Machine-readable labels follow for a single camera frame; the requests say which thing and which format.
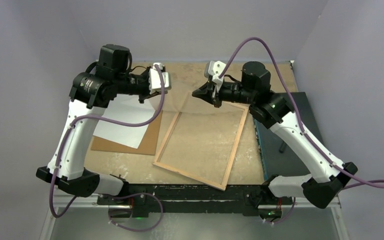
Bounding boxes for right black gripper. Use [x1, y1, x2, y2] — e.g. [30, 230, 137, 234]
[192, 79, 256, 110]

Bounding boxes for wooden picture frame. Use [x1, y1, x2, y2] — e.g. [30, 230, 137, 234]
[153, 102, 248, 191]

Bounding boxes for printed photo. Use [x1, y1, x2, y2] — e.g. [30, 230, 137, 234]
[92, 94, 161, 150]

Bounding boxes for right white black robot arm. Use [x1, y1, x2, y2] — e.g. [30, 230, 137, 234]
[191, 60, 358, 209]

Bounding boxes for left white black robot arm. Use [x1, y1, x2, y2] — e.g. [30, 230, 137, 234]
[36, 44, 152, 205]

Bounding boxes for brown backing board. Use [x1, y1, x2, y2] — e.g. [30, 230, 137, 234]
[90, 112, 163, 156]

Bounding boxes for small hammer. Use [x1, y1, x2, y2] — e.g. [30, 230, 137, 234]
[278, 141, 288, 153]

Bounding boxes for dark blue book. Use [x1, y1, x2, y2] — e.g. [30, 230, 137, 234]
[253, 92, 324, 180]

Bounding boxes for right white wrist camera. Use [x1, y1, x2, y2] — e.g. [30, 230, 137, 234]
[204, 60, 226, 89]

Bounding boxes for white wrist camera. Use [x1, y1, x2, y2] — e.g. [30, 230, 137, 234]
[148, 62, 172, 94]
[204, 60, 226, 89]

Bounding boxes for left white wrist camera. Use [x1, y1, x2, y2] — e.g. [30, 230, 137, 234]
[148, 62, 172, 94]

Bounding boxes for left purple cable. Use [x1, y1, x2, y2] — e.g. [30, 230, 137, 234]
[48, 64, 166, 233]

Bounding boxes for purple cable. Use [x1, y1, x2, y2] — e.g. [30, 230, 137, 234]
[48, 64, 166, 233]
[219, 36, 384, 226]

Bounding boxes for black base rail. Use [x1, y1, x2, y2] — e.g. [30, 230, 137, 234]
[97, 183, 292, 220]

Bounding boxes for aluminium frame rails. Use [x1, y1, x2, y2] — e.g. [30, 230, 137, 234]
[38, 59, 350, 240]

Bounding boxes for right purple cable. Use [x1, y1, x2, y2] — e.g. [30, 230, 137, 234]
[219, 36, 384, 226]

